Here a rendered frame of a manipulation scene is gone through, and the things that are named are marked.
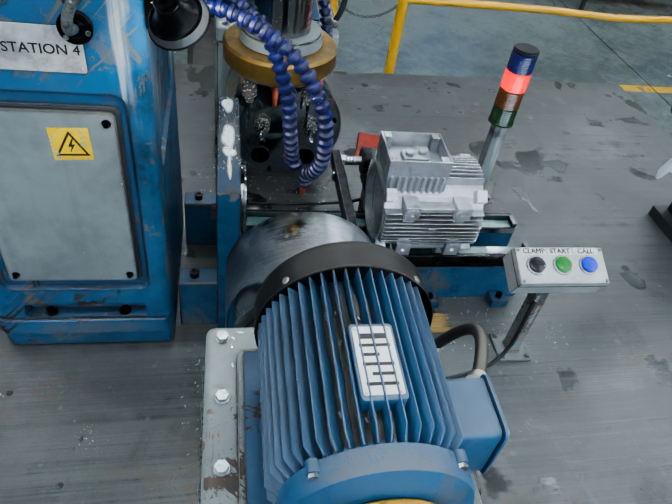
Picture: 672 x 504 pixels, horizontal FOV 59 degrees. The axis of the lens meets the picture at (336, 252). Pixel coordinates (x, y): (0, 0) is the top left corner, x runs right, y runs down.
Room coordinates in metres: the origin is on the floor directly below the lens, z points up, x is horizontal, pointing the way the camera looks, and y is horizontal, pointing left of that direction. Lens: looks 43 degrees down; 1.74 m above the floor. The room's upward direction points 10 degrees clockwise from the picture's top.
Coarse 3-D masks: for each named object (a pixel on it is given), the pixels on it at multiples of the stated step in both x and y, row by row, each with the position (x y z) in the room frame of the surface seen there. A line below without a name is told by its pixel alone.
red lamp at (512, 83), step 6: (510, 72) 1.31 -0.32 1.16; (504, 78) 1.32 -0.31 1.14; (510, 78) 1.31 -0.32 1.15; (516, 78) 1.30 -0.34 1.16; (522, 78) 1.30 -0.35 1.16; (528, 78) 1.31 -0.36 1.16; (504, 84) 1.31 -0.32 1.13; (510, 84) 1.30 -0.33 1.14; (516, 84) 1.30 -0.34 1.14; (522, 84) 1.30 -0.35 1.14; (510, 90) 1.30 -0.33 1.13; (516, 90) 1.30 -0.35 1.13; (522, 90) 1.31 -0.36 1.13
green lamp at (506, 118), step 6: (492, 108) 1.33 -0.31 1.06; (498, 108) 1.31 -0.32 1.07; (492, 114) 1.32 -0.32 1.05; (498, 114) 1.31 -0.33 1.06; (504, 114) 1.30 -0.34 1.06; (510, 114) 1.30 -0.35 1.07; (492, 120) 1.31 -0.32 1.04; (498, 120) 1.30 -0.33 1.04; (504, 120) 1.30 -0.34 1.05; (510, 120) 1.31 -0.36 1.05
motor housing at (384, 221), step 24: (456, 168) 0.97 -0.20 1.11; (480, 168) 0.99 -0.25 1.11; (456, 192) 0.93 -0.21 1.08; (384, 216) 0.87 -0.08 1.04; (432, 216) 0.89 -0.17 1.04; (480, 216) 0.91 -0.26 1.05; (384, 240) 0.86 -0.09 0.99; (408, 240) 0.87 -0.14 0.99; (432, 240) 0.89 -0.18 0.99; (456, 240) 0.90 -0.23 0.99
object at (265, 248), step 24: (288, 216) 0.68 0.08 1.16; (312, 216) 0.68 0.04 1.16; (336, 216) 0.70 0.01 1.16; (240, 240) 0.66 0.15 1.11; (264, 240) 0.64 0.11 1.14; (288, 240) 0.63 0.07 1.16; (312, 240) 0.63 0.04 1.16; (336, 240) 0.65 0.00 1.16; (360, 240) 0.68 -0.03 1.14; (240, 264) 0.61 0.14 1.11; (264, 264) 0.59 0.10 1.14; (240, 288) 0.57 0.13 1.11; (240, 312) 0.52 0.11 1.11
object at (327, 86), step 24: (240, 96) 1.09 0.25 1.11; (264, 96) 1.09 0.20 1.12; (240, 120) 1.08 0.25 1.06; (264, 120) 1.07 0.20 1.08; (312, 120) 1.10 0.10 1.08; (336, 120) 1.13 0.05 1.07; (240, 144) 1.09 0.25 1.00; (264, 144) 1.09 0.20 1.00; (312, 144) 1.04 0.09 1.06; (264, 168) 1.10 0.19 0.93
